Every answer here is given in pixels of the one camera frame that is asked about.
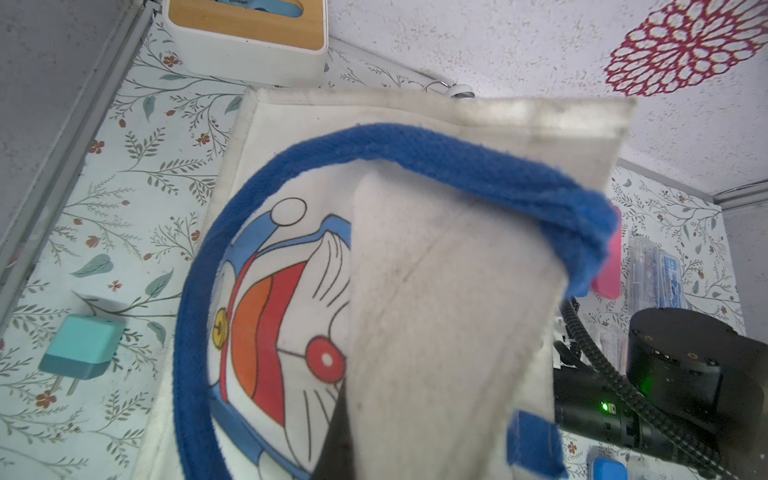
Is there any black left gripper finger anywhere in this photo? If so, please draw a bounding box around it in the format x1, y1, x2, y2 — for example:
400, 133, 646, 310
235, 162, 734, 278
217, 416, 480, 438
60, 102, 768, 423
311, 385, 356, 480

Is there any white canvas cartoon tote bag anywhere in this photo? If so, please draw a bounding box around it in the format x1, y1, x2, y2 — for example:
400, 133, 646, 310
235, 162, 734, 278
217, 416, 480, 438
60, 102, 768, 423
134, 88, 634, 479

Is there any long blue pencil case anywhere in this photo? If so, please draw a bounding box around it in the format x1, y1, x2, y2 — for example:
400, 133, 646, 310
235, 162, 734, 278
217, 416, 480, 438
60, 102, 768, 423
587, 449, 629, 480

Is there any pink plastic pencil case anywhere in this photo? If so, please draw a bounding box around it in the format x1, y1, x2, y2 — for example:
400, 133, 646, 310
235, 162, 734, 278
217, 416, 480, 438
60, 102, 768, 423
591, 206, 622, 300

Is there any clear plastic compass set case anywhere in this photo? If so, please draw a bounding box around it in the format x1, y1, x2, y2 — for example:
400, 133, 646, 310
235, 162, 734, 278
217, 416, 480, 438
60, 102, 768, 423
628, 236, 656, 314

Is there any clear case with blue compass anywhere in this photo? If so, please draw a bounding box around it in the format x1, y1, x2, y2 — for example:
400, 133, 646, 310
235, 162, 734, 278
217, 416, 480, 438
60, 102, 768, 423
656, 251, 686, 309

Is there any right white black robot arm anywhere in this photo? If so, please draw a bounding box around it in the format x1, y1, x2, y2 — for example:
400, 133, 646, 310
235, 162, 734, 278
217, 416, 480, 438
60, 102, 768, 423
553, 299, 767, 479

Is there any small teal eraser block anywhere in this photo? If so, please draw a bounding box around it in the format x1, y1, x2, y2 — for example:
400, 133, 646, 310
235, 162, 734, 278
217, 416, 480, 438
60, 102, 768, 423
39, 315, 125, 395

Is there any white wooden-top tissue box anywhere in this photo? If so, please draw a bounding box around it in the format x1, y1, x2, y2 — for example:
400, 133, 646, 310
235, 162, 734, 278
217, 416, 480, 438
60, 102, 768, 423
162, 1, 329, 88

